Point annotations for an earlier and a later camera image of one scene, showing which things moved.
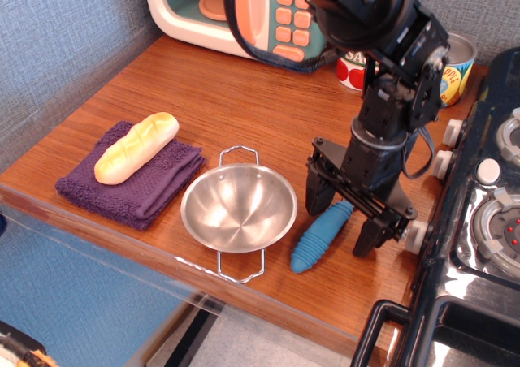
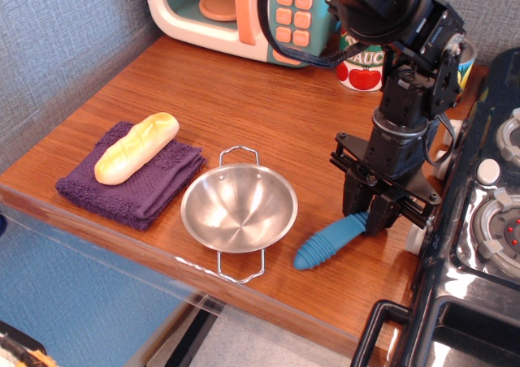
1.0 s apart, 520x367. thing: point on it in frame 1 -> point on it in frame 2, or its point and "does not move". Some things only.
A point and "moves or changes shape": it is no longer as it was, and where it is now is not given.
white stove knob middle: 442,163 does not move
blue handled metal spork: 321,230 moves or changes shape
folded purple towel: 143,195 does not move
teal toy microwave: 193,14 does not move
